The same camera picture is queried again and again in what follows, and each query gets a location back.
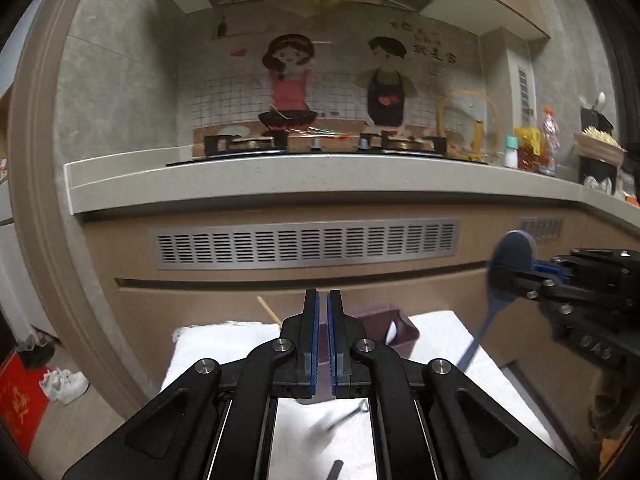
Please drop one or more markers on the wooden chopstick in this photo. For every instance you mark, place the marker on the wooden chopstick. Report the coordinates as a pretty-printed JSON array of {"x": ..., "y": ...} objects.
[{"x": 269, "y": 310}]

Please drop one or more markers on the clear plastic bottle orange cap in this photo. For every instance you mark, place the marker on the clear plastic bottle orange cap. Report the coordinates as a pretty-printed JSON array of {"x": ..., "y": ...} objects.
[{"x": 549, "y": 140}]

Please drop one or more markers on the person's right hand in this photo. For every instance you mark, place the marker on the person's right hand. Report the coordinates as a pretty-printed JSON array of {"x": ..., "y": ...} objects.
[{"x": 607, "y": 405}]

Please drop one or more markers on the white bottle teal cap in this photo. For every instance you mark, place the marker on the white bottle teal cap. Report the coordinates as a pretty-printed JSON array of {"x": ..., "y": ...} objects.
[{"x": 511, "y": 152}]

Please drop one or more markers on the white sneaker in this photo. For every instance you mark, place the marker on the white sneaker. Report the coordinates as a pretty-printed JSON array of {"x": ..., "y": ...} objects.
[
  {"x": 55, "y": 377},
  {"x": 72, "y": 390}
]

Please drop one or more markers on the black gas stove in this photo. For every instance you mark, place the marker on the black gas stove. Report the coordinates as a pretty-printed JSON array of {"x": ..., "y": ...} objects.
[{"x": 320, "y": 152}]

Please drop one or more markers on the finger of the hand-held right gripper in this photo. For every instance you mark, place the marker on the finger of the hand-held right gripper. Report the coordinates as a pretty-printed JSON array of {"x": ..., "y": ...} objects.
[
  {"x": 522, "y": 284},
  {"x": 550, "y": 267}
]

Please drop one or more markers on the stone kitchen counter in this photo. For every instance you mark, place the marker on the stone kitchen counter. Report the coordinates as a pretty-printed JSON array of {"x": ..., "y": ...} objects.
[{"x": 320, "y": 175}]

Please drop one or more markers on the cartoon wall poster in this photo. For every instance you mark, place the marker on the cartoon wall poster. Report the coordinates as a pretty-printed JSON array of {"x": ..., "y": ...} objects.
[{"x": 340, "y": 80}]

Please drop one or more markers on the black utensil holder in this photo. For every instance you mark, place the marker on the black utensil holder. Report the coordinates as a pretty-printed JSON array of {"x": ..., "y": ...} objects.
[{"x": 596, "y": 115}]

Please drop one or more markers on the beige kitchen cabinet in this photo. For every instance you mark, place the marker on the beige kitchen cabinet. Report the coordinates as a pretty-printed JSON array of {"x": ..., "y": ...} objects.
[{"x": 210, "y": 305}]

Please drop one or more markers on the maroon utensil organizer box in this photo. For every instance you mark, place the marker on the maroon utensil organizer box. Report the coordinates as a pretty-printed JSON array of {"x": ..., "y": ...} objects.
[{"x": 406, "y": 340}]

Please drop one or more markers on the yellow packet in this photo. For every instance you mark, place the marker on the yellow packet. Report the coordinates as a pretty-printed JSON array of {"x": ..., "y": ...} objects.
[{"x": 530, "y": 145}]

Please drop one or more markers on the dark shoes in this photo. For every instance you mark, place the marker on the dark shoes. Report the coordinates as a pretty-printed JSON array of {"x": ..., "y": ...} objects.
[{"x": 35, "y": 347}]

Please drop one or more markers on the white towel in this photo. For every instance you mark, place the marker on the white towel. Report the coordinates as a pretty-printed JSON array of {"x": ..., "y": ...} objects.
[{"x": 450, "y": 340}]

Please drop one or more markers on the red door mat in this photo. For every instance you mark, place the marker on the red door mat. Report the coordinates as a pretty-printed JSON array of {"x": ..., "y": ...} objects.
[{"x": 20, "y": 400}]

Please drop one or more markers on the yellow bottle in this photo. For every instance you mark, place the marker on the yellow bottle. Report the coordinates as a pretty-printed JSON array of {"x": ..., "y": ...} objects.
[{"x": 479, "y": 137}]

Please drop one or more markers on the long metal vent grille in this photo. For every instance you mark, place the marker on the long metal vent grille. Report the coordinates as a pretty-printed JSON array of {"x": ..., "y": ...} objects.
[{"x": 305, "y": 242}]

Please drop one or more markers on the small metal vent grille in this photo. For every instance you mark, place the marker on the small metal vent grille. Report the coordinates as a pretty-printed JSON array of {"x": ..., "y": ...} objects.
[{"x": 542, "y": 227}]

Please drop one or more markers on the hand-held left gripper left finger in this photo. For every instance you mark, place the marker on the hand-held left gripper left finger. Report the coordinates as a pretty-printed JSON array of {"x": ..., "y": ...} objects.
[{"x": 312, "y": 345}]

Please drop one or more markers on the blue spoon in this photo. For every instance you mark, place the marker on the blue spoon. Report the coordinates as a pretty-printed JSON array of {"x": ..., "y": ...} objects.
[{"x": 512, "y": 260}]

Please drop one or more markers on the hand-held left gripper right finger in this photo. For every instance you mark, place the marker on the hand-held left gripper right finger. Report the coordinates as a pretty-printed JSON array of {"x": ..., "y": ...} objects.
[{"x": 334, "y": 345}]

